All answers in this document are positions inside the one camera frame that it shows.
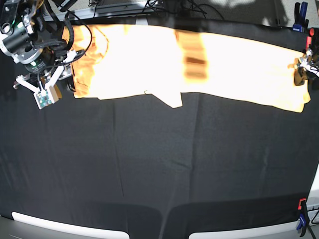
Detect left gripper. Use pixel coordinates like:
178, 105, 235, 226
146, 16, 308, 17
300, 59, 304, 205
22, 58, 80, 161
288, 49, 319, 86

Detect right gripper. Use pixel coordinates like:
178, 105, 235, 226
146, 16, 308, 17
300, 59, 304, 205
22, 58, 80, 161
13, 48, 85, 93

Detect yellow t-shirt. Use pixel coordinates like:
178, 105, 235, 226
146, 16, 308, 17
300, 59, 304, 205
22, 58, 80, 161
72, 24, 311, 113

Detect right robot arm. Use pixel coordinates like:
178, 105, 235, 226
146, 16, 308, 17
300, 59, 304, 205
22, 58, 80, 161
0, 0, 87, 95

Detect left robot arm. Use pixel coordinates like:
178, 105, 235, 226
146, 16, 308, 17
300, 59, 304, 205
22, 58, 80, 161
288, 47, 319, 91

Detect right red black clamp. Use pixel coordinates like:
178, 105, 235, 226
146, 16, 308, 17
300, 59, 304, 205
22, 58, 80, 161
306, 27, 315, 51

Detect blue clamp top right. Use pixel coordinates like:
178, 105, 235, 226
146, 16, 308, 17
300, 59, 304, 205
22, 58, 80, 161
293, 1, 309, 32

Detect black table cloth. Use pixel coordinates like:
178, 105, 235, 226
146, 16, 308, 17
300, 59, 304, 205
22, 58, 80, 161
0, 16, 319, 235

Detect blue red clamp bottom right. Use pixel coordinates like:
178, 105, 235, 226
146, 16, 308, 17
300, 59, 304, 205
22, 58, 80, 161
296, 198, 310, 238

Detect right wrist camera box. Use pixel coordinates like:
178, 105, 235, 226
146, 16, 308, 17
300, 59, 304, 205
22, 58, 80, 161
33, 85, 62, 110

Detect black cable bundle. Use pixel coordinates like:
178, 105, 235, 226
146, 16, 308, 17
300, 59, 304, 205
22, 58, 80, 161
87, 0, 225, 18

